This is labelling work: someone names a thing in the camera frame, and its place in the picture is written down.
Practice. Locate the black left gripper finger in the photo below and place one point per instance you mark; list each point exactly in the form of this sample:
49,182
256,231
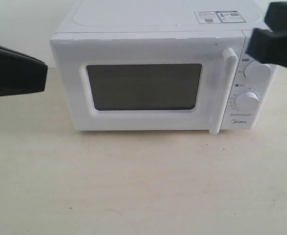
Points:
21,73

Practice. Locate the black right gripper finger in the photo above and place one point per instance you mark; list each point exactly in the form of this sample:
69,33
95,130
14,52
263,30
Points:
276,16
268,47

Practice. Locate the white microwave door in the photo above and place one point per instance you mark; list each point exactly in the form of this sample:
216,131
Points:
148,81

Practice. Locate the white microwave oven body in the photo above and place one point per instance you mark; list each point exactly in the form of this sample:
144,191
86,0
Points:
177,16

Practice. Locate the upper white control knob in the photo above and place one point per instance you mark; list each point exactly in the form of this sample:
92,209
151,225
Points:
256,72

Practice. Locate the white control knob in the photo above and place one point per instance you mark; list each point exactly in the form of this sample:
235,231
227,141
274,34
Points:
256,72
247,101

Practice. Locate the white and blue label sticker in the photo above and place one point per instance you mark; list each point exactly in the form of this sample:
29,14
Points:
219,17

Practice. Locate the lower white control knob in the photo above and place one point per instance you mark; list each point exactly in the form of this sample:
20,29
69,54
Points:
247,101

